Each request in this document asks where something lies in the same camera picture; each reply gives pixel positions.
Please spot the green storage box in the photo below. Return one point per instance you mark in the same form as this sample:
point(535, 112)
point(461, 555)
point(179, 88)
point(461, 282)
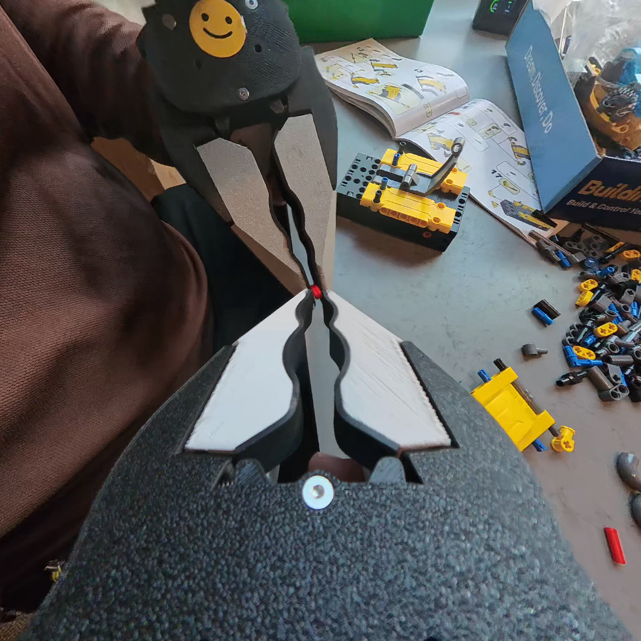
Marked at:
point(361, 18)

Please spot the blue cardboard kit box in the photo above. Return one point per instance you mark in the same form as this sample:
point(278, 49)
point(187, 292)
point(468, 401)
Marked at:
point(546, 120)

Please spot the instruction booklet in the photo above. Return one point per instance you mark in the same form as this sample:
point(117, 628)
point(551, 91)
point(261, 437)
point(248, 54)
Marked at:
point(401, 80)

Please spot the yellow curved brick assembly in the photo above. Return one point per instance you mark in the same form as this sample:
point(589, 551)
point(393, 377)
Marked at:
point(506, 401)

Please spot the small grey pin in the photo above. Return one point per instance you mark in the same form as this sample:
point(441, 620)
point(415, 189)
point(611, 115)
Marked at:
point(533, 351)

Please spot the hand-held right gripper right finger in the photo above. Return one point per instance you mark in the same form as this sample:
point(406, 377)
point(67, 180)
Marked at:
point(391, 396)

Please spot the small grey curved piece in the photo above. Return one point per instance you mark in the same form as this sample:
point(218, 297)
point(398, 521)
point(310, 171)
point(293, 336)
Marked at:
point(637, 511)
point(629, 471)

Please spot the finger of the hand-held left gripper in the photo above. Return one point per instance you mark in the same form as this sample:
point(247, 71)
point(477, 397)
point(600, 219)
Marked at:
point(310, 180)
point(245, 190)

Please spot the yellow and black brick assembly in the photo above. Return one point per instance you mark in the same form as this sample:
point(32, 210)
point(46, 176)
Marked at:
point(401, 205)

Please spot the grey desk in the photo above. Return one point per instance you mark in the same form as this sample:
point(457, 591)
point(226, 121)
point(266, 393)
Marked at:
point(421, 300)

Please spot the black and blue pin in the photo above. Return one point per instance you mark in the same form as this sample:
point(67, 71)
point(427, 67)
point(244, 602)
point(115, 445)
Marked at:
point(546, 311)

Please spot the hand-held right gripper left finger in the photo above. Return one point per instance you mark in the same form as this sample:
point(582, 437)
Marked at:
point(245, 401)

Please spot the black device with green light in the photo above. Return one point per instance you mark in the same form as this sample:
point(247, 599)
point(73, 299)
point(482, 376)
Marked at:
point(498, 12)

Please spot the pile of small brick parts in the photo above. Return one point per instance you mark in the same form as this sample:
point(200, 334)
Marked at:
point(601, 331)

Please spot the person in brown shirt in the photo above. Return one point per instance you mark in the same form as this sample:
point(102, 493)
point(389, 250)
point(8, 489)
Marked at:
point(80, 300)

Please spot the clear bags of brick parts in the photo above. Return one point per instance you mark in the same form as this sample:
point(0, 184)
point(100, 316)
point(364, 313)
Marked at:
point(611, 100)

